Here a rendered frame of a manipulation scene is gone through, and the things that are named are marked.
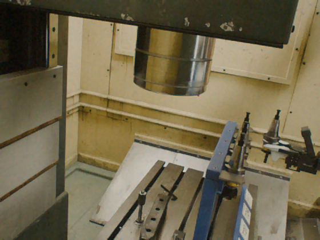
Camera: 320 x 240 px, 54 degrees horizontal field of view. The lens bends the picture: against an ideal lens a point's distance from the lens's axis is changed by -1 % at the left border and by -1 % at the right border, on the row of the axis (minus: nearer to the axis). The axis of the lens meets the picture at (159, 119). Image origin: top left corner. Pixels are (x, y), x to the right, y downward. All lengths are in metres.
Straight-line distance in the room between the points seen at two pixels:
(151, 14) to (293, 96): 1.23
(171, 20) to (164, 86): 0.13
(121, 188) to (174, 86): 1.17
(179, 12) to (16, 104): 0.56
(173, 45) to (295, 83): 1.15
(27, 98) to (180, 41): 0.53
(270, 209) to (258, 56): 0.75
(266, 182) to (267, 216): 0.20
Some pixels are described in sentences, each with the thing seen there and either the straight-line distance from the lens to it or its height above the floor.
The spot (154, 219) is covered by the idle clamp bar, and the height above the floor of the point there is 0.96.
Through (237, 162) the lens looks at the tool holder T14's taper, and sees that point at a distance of 0.94.
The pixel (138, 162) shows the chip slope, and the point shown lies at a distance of 1.81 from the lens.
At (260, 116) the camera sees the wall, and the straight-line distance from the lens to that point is 1.71.
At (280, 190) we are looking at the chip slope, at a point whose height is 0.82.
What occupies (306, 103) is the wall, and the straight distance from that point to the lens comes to 1.70.
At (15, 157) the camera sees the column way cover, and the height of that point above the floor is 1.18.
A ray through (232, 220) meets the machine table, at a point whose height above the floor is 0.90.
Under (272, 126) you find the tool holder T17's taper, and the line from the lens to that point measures 1.25.
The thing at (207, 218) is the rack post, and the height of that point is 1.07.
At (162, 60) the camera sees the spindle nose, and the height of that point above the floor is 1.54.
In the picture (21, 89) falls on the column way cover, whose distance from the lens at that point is 0.95.
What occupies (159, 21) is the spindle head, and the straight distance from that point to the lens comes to 0.54.
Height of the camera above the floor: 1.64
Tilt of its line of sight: 20 degrees down
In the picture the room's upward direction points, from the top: 7 degrees clockwise
